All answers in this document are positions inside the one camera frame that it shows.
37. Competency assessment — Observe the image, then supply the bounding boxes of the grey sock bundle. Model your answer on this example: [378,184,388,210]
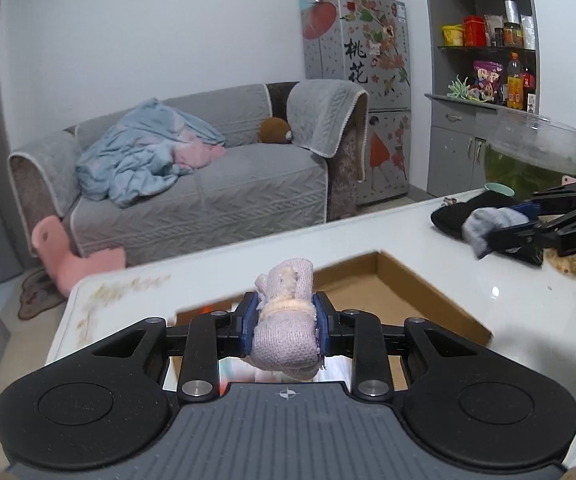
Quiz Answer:
[461,207,530,259]

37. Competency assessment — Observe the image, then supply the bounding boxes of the lilac knit sock bundle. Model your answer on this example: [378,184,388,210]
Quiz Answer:
[248,258,323,380]

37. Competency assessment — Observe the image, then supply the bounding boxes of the plastic snack container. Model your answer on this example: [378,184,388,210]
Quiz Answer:
[544,248,576,278]

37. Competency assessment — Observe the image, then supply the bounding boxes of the brown cardboard box tray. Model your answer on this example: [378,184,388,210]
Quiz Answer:
[169,252,493,388]

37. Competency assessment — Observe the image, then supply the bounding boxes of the green cup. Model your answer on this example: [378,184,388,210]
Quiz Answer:
[484,182,516,197]

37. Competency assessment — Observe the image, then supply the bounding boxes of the glass fish tank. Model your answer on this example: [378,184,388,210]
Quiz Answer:
[484,108,576,198]

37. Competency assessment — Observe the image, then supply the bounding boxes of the black knit hat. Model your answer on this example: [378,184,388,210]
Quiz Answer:
[430,191,540,259]

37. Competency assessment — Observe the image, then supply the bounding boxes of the pink plastic stool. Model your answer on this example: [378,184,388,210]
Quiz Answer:
[31,216,126,297]

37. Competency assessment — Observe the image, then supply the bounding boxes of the brown floor mat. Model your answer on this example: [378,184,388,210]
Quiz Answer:
[18,268,66,321]

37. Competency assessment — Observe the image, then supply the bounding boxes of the grey sofa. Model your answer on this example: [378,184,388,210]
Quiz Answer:
[8,79,366,266]

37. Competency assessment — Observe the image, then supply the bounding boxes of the grey shelf cabinet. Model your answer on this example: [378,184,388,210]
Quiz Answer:
[427,0,538,196]

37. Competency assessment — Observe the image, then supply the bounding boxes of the pink clothing on sofa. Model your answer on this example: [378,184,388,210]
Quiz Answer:
[172,138,226,170]

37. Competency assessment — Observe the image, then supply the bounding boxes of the light blue blanket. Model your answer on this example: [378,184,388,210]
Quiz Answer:
[76,99,226,208]

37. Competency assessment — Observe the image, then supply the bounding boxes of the brown plush toy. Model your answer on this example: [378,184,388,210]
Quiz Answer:
[257,117,292,144]

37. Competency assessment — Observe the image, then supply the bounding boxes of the decorated grey refrigerator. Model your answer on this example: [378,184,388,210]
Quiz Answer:
[299,0,413,205]

